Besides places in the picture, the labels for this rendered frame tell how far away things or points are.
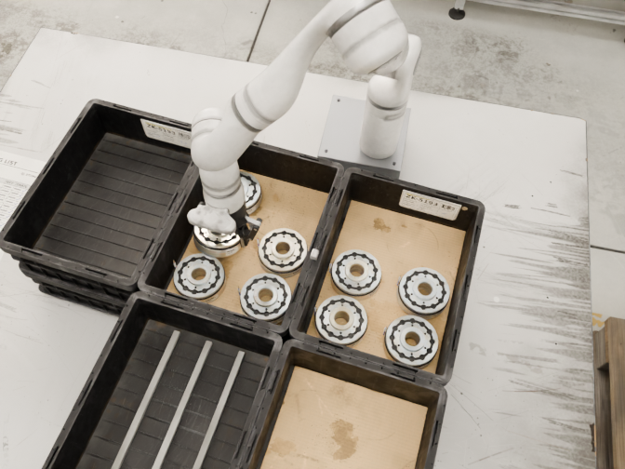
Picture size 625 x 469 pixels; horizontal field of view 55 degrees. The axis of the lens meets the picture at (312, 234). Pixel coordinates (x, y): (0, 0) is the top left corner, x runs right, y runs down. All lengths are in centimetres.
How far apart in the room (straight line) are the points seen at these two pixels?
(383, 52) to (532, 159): 94
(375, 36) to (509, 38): 231
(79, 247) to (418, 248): 72
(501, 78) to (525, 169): 127
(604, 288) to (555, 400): 107
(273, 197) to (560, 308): 70
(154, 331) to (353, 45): 70
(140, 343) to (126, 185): 38
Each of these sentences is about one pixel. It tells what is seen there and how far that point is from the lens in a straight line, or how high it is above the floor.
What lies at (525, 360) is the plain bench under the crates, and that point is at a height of 70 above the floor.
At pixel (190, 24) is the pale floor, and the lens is 302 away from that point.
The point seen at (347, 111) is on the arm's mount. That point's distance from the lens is 153.
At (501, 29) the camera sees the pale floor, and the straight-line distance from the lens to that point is 313.
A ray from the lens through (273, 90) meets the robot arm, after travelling 89.
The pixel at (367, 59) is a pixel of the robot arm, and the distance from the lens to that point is 81.
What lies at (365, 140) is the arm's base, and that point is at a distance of 142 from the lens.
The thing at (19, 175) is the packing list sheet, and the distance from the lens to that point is 169.
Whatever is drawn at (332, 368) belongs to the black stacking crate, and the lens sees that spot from 112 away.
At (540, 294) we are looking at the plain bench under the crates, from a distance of 148.
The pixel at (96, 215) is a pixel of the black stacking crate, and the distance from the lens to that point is 139.
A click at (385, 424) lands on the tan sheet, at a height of 83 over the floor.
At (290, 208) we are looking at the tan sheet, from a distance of 133.
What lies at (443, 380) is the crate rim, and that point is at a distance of 109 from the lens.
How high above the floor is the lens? 195
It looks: 60 degrees down
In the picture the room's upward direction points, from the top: 3 degrees clockwise
